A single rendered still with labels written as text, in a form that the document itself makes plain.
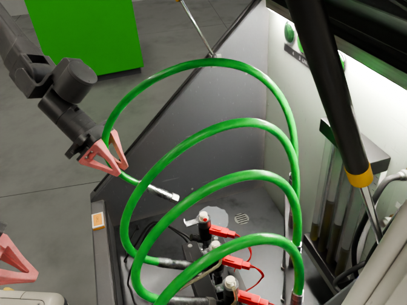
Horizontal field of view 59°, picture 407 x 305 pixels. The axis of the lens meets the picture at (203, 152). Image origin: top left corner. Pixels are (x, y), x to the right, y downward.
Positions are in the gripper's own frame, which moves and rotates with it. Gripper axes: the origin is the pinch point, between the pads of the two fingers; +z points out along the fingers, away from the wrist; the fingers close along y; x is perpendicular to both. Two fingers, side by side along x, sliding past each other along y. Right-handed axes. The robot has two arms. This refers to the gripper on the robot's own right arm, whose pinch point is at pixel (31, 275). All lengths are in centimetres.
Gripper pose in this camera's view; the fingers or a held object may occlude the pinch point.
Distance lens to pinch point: 61.6
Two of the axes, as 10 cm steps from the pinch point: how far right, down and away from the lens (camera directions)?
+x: -0.4, -6.0, 8.0
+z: 7.7, 4.9, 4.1
